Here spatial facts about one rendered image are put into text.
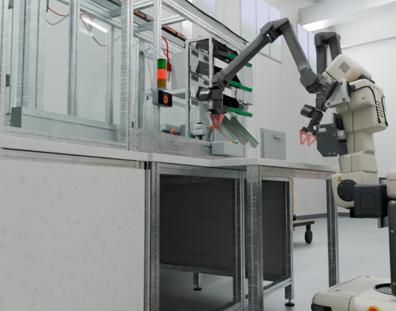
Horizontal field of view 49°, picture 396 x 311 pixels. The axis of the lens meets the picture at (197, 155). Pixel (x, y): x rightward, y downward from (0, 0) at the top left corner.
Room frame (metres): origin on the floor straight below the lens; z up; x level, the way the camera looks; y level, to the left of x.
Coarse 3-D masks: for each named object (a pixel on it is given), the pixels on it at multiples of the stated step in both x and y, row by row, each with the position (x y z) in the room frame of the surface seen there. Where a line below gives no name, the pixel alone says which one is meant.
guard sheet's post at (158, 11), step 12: (156, 0) 2.24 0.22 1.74; (156, 12) 2.23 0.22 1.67; (156, 24) 2.23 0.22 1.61; (156, 36) 2.23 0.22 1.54; (156, 48) 2.23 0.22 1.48; (156, 60) 2.23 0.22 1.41; (156, 72) 2.23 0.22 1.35; (156, 84) 2.23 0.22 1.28; (156, 108) 2.23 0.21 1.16; (156, 120) 2.23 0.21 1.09
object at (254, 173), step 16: (256, 176) 1.79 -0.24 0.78; (272, 176) 1.97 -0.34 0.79; (288, 176) 2.01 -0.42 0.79; (304, 176) 2.14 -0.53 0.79; (320, 176) 2.29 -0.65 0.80; (256, 192) 1.79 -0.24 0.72; (256, 208) 1.79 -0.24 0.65; (336, 208) 2.44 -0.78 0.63; (256, 224) 1.79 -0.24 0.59; (336, 224) 2.44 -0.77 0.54; (256, 240) 1.79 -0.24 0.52; (336, 240) 2.43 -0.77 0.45; (256, 256) 1.79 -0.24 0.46; (336, 256) 2.43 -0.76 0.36; (256, 272) 1.79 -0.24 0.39; (336, 272) 2.42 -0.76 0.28; (256, 288) 1.79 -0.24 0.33; (256, 304) 1.79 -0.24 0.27
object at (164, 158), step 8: (152, 160) 1.56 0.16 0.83; (160, 160) 1.60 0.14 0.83; (168, 160) 1.64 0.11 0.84; (176, 160) 1.69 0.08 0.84; (184, 160) 1.73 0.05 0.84; (192, 160) 1.79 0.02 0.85; (200, 160) 1.84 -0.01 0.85; (208, 160) 1.90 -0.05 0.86; (160, 176) 3.12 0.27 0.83; (168, 176) 3.13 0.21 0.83; (176, 176) 3.13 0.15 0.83; (184, 176) 3.13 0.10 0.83; (192, 176) 3.14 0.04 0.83; (200, 176) 3.14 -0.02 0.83
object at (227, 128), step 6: (216, 120) 2.53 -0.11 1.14; (222, 120) 2.66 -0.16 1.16; (228, 120) 2.63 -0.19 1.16; (222, 126) 2.50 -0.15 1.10; (228, 126) 2.63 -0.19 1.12; (234, 126) 2.60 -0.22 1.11; (222, 132) 2.50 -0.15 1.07; (228, 132) 2.47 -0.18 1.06; (234, 132) 2.60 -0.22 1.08; (240, 132) 2.57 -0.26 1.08; (228, 138) 2.47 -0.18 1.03; (234, 138) 2.44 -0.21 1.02; (240, 138) 2.57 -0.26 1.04
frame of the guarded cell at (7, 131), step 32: (0, 0) 1.08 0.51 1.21; (128, 0) 1.51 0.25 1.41; (0, 32) 1.09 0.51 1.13; (128, 32) 1.51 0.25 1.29; (0, 64) 1.09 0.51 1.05; (128, 64) 1.51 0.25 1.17; (0, 96) 1.09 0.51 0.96; (128, 96) 1.52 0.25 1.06; (0, 128) 1.09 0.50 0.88; (128, 128) 1.52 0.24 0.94
